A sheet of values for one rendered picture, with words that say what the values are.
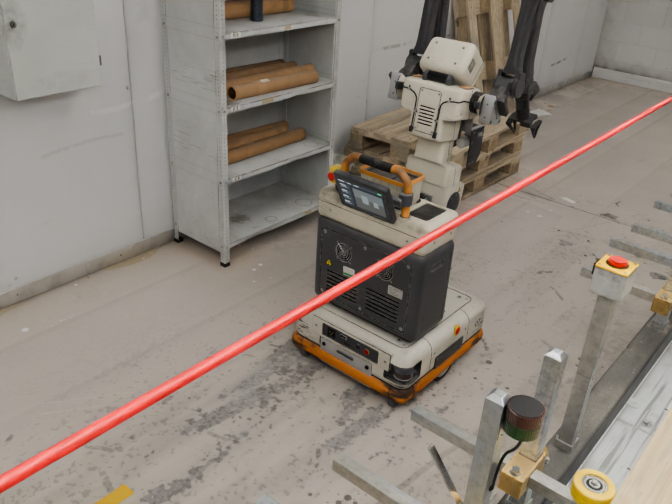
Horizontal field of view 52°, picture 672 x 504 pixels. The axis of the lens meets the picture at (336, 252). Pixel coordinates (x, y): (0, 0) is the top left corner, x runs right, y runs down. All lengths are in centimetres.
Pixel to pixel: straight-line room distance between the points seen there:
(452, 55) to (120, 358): 191
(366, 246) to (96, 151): 158
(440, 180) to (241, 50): 168
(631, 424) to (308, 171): 285
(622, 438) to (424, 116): 144
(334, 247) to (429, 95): 72
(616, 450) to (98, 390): 201
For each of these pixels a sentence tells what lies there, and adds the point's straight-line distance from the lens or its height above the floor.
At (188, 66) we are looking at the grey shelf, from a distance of 363.
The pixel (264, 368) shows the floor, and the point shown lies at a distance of 309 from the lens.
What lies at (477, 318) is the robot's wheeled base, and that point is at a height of 22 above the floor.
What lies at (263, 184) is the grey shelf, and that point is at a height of 16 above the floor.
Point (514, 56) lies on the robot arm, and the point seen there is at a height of 135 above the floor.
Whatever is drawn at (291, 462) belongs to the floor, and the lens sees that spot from 267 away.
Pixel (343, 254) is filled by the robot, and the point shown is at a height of 55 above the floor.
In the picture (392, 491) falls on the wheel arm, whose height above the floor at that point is 86.
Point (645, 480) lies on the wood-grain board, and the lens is 155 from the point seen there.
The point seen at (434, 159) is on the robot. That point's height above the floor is 93.
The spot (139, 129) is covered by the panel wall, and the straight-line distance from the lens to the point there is 378.
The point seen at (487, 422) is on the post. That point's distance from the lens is 122.
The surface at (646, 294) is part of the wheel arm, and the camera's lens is 238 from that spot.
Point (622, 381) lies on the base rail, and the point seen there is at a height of 70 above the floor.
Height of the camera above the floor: 190
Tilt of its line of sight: 28 degrees down
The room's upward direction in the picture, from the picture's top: 4 degrees clockwise
